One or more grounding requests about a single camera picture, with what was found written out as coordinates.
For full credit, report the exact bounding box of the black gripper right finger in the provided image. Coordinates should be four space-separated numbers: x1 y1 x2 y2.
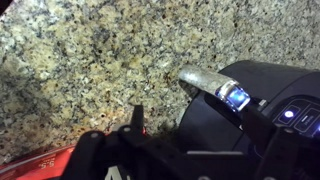
241 106 320 180

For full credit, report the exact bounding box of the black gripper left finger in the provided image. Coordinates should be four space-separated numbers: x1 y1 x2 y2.
59 104 188 180

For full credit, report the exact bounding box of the black air fryer body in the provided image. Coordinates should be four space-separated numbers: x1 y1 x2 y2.
179 71 320 180

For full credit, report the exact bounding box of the black red whey protein bag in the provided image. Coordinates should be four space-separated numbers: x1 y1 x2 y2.
0 126 148 180

